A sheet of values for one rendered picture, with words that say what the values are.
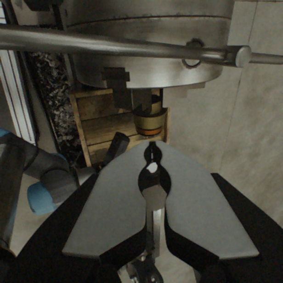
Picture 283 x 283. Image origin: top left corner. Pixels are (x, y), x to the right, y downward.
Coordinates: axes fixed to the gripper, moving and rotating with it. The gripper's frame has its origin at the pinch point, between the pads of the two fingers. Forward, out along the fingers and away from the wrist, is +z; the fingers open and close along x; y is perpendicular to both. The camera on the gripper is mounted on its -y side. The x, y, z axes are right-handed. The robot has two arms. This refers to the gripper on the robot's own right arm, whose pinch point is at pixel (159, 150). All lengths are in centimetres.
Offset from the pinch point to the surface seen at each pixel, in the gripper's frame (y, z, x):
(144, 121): -12.0, -6.2, 3.1
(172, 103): -15.5, 1.0, 4.2
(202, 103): 27, 123, -100
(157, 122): -11.4, -3.2, 4.1
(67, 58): -26.9, -17.7, -24.0
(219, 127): 65, 158, -99
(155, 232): 78, 12, -25
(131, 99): -20.1, -12.9, 11.1
